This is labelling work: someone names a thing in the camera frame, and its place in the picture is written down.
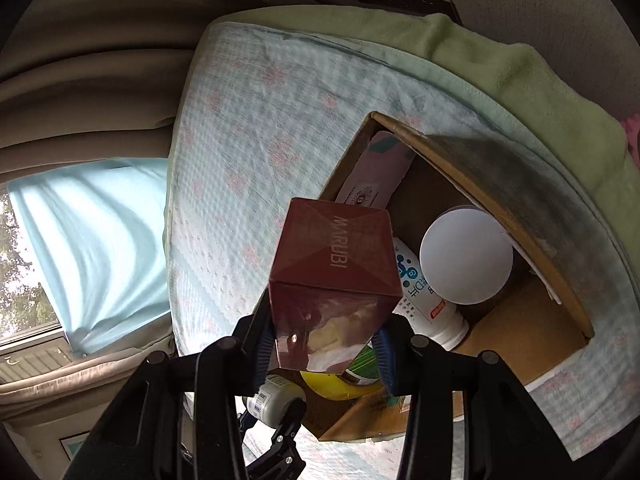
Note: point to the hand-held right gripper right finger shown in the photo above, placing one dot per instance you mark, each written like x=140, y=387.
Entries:
x=386, y=365

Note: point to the trees outside window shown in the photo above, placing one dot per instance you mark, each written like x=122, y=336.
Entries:
x=20, y=300

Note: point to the white round jar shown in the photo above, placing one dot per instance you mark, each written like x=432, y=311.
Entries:
x=465, y=255

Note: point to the checked blue bed sheet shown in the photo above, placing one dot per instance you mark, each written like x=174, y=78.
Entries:
x=240, y=160

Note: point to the window frame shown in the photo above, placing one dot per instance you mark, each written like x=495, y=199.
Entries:
x=30, y=352

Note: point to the brown curtain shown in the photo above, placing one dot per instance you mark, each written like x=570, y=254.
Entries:
x=100, y=390
x=100, y=85

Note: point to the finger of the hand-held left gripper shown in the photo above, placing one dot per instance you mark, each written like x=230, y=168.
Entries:
x=287, y=425
x=248, y=421

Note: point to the dark wooden furniture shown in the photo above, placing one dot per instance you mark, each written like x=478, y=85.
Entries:
x=400, y=0

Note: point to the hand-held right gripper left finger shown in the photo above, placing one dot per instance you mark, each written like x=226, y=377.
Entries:
x=262, y=360

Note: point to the pink carton box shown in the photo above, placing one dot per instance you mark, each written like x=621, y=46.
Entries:
x=330, y=270

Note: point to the white pill bottle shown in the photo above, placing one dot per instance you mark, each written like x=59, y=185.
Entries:
x=267, y=397

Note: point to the pink cloth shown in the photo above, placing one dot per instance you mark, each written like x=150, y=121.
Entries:
x=632, y=135

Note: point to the light blue hanging cloth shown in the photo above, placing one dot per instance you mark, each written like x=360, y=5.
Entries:
x=100, y=240

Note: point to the yellow tape roll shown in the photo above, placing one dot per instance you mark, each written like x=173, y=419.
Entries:
x=330, y=386

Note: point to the cardboard storage box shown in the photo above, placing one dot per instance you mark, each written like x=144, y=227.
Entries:
x=525, y=320

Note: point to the framed wall picture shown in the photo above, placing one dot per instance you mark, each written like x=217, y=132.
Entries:
x=75, y=444

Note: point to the green blanket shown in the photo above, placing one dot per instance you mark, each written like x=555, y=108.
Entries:
x=500, y=60

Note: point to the white printed lotion bottle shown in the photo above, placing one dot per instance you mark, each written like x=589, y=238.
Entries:
x=420, y=300

